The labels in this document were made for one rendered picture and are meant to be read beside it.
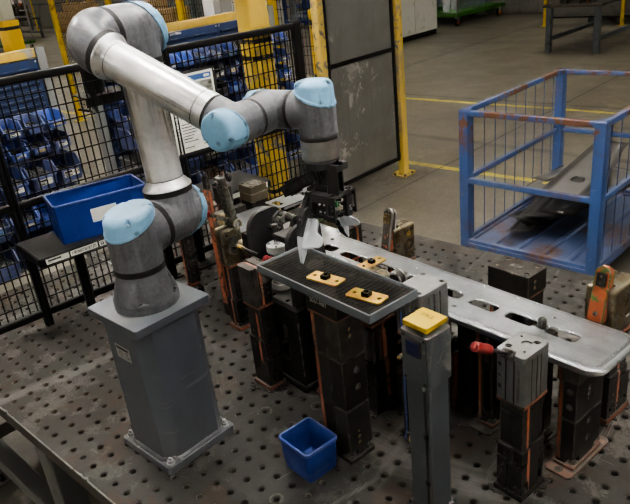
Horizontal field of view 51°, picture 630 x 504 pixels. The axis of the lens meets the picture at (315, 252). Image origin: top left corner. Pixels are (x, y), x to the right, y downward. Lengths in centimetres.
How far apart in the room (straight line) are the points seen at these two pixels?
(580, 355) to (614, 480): 31
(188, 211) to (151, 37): 39
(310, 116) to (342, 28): 373
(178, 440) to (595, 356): 96
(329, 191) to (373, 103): 405
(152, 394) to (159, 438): 13
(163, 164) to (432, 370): 75
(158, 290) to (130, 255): 10
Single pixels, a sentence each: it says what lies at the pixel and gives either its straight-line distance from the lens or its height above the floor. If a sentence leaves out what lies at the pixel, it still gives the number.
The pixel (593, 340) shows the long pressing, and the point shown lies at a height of 100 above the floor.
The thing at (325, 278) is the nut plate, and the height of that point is 117.
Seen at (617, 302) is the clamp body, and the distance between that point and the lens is 161.
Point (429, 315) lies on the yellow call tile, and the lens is 127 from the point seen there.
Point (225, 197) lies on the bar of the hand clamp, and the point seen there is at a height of 115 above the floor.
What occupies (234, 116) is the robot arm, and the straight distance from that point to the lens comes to 121.
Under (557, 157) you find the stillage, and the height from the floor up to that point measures 36.
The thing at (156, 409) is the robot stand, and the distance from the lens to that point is 164.
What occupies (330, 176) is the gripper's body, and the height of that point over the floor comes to 140.
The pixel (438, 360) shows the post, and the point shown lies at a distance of 128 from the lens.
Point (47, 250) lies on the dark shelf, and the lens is 227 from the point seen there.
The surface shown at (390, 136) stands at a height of 37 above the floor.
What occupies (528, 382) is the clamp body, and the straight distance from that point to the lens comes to 138.
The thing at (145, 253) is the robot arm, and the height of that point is 124.
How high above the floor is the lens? 180
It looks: 24 degrees down
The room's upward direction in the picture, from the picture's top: 7 degrees counter-clockwise
